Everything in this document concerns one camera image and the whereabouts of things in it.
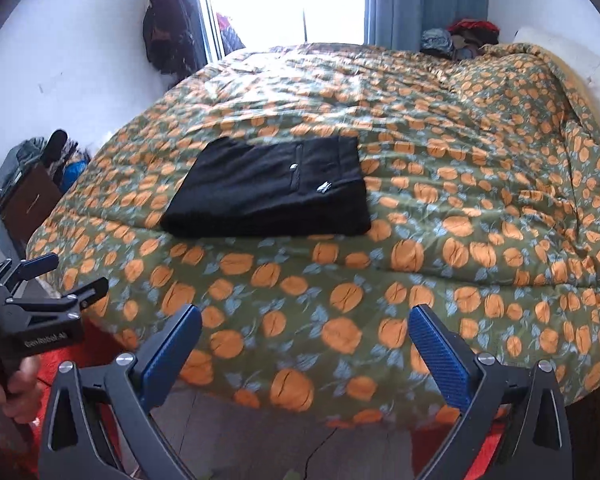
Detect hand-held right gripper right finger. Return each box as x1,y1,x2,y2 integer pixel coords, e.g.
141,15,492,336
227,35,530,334
408,304,569,480

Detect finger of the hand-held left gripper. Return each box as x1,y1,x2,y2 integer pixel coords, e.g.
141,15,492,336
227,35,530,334
4,277,110,322
0,252,61,292

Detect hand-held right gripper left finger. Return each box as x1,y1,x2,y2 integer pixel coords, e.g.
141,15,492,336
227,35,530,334
37,304,204,480

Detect black pants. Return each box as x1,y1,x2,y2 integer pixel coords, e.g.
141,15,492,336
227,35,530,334
159,134,373,239

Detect person's left hand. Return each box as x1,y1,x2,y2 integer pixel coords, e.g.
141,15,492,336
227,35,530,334
0,356,44,426

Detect brown board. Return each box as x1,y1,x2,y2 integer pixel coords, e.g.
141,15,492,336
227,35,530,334
1,162,64,244

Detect grey bag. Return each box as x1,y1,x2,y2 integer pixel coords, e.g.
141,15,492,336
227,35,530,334
0,137,49,192

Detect black padded object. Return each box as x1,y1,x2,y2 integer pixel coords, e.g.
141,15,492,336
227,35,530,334
44,129,70,182

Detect pumpkin print blanket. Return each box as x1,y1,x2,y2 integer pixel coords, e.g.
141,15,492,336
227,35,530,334
25,41,600,430

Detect dark hanging jacket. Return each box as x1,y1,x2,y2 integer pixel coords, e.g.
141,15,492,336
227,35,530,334
141,0,209,77

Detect red and blue cloth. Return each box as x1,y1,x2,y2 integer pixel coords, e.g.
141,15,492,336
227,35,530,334
214,12,244,57

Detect pile of red and grey clothes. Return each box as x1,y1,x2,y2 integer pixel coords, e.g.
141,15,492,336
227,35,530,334
419,18,502,62

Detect white pillow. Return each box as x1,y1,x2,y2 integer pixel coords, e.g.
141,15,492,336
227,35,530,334
511,25,600,92

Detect bright window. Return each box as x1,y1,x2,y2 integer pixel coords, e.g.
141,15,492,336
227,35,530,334
195,0,369,61

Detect blue-grey curtain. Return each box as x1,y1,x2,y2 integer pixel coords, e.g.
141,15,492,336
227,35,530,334
364,0,492,52

